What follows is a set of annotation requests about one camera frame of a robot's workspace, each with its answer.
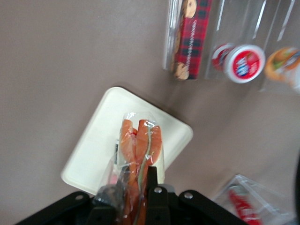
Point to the red plaid cookie box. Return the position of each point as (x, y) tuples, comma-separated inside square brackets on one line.
[(191, 39)]

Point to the orange lid yogurt cup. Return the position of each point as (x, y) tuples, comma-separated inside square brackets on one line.
[(281, 65)]

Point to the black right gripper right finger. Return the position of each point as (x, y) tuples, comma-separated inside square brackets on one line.
[(157, 206)]

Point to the beige rectangular tray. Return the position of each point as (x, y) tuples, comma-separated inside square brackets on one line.
[(93, 145)]

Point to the clear acrylic bottle rack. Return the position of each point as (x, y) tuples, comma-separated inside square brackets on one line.
[(272, 201)]

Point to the plastic triangle sandwich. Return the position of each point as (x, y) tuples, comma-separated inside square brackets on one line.
[(138, 145)]

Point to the clear acrylic stepped shelf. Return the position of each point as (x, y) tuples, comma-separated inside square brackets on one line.
[(236, 21)]

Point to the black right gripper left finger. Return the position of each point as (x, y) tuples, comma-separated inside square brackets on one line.
[(103, 208)]

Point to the red lid yogurt cup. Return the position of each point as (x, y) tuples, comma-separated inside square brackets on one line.
[(243, 64)]

